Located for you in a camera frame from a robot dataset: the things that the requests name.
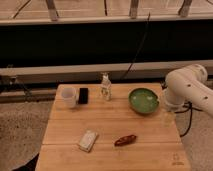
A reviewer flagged brown red chili pepper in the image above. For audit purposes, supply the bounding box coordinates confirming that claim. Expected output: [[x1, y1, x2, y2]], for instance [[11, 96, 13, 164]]
[[114, 135, 137, 146]]

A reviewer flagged black rectangular block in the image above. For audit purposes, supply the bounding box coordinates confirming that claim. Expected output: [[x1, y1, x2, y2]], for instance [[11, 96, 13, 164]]
[[78, 88, 89, 104]]

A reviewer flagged black cable by robot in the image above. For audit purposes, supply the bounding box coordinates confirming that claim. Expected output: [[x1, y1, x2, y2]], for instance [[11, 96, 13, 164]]
[[174, 101, 202, 138]]

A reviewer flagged wooden table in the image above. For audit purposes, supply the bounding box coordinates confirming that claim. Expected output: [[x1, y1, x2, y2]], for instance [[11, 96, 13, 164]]
[[36, 83, 191, 171]]

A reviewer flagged clear glass bottle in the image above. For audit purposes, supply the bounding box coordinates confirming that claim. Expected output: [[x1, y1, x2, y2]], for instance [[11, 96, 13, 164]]
[[101, 72, 111, 101]]

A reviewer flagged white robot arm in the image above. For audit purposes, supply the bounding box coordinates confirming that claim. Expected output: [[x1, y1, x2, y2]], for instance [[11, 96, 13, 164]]
[[161, 64, 213, 126]]

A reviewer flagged white plastic cup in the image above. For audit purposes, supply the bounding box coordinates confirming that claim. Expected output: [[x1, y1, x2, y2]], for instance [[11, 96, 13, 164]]
[[61, 87, 77, 108]]

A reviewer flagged white rectangular sponge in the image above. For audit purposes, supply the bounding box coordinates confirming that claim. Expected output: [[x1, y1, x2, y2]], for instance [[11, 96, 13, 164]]
[[78, 130, 98, 152]]

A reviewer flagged green ceramic bowl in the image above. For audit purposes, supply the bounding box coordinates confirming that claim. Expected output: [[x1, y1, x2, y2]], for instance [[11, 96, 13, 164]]
[[128, 88, 159, 115]]

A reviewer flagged black hanging cable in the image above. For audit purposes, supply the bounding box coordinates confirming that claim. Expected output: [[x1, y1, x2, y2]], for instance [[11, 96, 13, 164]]
[[119, 12, 152, 82]]

